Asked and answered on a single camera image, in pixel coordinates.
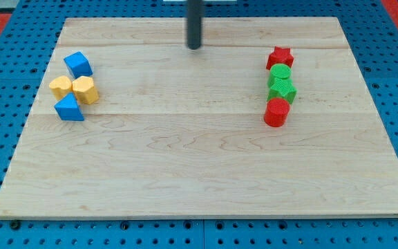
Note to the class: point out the light wooden board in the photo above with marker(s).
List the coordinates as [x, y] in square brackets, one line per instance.
[180, 134]

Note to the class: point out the yellow hexagon block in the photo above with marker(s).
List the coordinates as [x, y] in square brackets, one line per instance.
[85, 90]

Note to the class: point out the yellow heart block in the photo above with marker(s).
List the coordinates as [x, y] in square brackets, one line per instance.
[61, 86]

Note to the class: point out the green star block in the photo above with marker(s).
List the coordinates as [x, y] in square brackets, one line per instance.
[281, 88]

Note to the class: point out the blue cube block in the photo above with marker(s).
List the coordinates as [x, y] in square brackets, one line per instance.
[78, 65]

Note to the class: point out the green cylinder block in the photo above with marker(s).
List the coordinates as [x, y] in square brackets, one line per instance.
[280, 71]

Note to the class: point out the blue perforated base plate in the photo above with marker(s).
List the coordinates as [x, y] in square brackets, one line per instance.
[26, 46]

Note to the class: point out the red star block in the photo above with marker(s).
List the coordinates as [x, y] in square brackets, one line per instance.
[280, 55]

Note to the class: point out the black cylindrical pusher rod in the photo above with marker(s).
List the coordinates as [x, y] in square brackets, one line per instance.
[194, 24]

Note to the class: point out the blue triangle block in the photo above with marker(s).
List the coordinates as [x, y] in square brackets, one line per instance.
[68, 109]

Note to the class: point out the red cylinder block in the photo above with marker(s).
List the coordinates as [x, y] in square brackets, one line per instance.
[276, 112]

